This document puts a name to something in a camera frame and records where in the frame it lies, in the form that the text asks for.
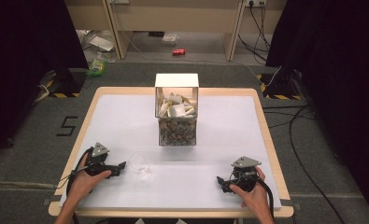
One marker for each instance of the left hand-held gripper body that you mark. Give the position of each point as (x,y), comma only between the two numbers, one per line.
(97,162)

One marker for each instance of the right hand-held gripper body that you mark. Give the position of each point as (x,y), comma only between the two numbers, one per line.
(246,174)

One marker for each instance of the clear glass cup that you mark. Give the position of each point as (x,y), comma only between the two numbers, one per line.
(139,165)

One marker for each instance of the clear box with white lid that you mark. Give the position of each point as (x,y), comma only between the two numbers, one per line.
(176,102)

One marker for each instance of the person's right hand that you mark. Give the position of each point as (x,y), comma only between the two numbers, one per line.
(252,196)

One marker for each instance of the person's left hand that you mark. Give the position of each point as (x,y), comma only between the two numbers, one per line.
(85,183)

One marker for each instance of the white table mat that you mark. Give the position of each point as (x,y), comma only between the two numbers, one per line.
(210,140)

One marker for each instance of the wooden table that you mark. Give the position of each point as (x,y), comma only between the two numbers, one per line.
(271,130)

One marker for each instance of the pile of dark packets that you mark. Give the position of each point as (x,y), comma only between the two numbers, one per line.
(177,132)

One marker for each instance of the pile of white packets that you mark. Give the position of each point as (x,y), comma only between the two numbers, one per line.
(176,107)

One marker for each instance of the black yellow striped stand base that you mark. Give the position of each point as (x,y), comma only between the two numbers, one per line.
(278,87)
(62,85)

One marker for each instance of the green packet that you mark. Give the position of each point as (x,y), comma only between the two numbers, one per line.
(96,67)

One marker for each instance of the crumpled clear plastic bag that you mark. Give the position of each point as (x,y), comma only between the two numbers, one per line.
(95,42)

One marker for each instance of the black curtain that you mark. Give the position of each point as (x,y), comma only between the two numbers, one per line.
(23,62)
(337,77)

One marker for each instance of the red can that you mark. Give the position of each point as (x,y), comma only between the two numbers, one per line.
(178,52)

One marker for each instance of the wooden desk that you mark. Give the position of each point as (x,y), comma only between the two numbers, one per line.
(176,15)

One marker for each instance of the white wall socket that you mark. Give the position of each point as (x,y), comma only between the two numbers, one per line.
(255,2)

